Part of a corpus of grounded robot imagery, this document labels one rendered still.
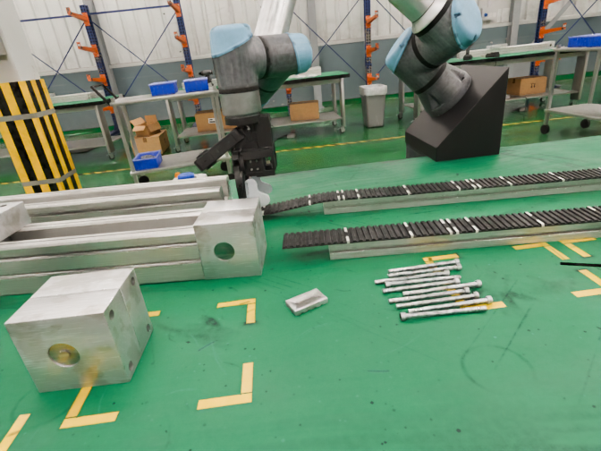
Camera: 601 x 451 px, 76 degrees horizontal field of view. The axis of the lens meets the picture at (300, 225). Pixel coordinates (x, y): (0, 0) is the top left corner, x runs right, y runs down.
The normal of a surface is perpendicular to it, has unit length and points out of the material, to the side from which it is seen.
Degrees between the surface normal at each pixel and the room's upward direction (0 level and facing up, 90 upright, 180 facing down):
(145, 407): 0
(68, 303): 0
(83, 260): 90
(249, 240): 90
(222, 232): 90
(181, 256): 90
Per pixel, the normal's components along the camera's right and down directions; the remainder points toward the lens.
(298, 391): -0.10, -0.91
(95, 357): 0.06, 0.40
